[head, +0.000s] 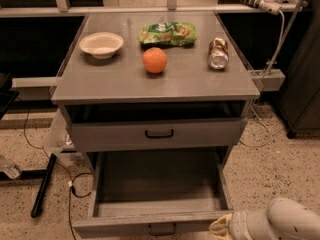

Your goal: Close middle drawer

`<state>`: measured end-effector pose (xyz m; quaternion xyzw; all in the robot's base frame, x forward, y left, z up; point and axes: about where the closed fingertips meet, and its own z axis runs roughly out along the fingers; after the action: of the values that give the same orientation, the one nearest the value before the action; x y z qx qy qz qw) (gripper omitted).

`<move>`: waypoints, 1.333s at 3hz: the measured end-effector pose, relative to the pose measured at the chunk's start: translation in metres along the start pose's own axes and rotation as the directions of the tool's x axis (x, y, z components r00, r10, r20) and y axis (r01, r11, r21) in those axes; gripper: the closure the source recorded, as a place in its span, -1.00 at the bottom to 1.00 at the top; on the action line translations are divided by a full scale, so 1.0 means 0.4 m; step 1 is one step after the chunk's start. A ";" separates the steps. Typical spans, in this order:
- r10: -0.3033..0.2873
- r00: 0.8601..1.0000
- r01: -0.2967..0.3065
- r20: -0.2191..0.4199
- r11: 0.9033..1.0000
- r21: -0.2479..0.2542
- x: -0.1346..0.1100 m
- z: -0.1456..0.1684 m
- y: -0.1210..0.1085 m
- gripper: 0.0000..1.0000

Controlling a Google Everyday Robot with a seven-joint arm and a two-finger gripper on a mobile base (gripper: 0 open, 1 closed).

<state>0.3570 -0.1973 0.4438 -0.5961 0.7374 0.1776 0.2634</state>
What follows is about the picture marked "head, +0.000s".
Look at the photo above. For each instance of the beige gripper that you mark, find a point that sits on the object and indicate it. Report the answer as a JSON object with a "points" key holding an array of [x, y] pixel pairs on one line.
{"points": [[238, 224]]}

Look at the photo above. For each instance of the grey drawer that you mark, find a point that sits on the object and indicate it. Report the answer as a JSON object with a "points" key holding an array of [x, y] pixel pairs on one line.
{"points": [[155, 192], [146, 135]]}

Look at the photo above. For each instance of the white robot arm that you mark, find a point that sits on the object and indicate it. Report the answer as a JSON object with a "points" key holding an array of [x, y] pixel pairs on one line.
{"points": [[282, 219]]}

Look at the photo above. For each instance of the grey drawer cabinet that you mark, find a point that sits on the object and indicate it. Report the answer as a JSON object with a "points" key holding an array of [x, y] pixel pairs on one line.
{"points": [[120, 90]]}

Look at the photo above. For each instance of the dark cabinet at right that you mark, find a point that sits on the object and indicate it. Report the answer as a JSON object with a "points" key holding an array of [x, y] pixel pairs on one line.
{"points": [[299, 98]]}

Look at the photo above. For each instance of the crushed metal can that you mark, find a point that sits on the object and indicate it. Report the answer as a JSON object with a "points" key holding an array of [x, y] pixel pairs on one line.
{"points": [[218, 57]]}

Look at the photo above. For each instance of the orange fruit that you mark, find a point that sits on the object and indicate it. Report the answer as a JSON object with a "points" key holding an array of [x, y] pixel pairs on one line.
{"points": [[154, 60]]}

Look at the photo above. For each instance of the black metal stand leg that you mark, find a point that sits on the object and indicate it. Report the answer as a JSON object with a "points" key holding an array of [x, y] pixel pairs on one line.
{"points": [[37, 207]]}

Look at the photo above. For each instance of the clear plastic side panel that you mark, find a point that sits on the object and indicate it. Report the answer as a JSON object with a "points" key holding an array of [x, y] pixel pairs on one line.
{"points": [[58, 141]]}

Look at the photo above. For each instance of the green chip bag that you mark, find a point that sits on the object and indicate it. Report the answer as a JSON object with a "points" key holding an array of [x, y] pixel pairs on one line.
{"points": [[168, 33]]}

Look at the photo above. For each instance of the white paper bowl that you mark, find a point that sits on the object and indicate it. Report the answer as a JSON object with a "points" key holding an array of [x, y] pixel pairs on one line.
{"points": [[102, 45]]}

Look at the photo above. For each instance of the white coiled hose fixture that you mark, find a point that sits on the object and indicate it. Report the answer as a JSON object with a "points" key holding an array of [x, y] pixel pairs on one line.
{"points": [[270, 6]]}

